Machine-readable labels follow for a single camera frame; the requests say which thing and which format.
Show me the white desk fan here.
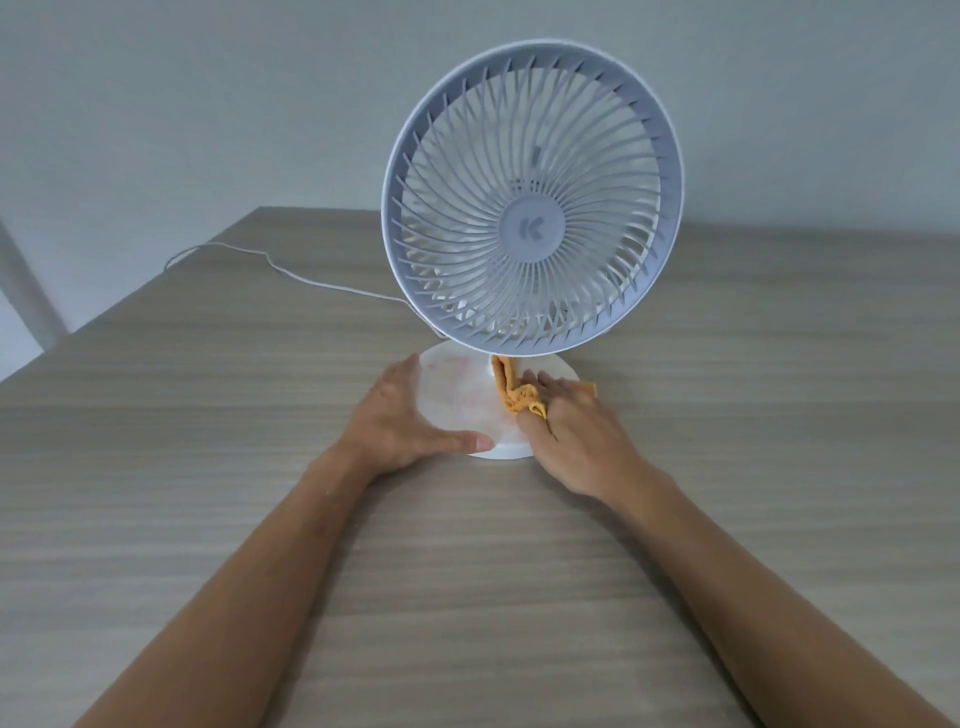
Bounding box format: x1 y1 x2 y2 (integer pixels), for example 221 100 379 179
378 39 687 461

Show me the person's left forearm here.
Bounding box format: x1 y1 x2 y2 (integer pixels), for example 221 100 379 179
75 447 393 728

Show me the person's left hand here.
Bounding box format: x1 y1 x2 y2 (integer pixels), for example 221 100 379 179
330 352 497 489

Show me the white power cable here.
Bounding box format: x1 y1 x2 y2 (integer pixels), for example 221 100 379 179
163 242 411 306

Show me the person's right hand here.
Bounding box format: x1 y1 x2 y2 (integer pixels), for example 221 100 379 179
518 367 663 502

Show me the orange cleaning cloth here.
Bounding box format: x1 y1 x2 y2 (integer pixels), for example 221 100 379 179
490 355 599 418

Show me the person's right forearm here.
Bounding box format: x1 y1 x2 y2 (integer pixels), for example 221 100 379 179
600 465 958 728

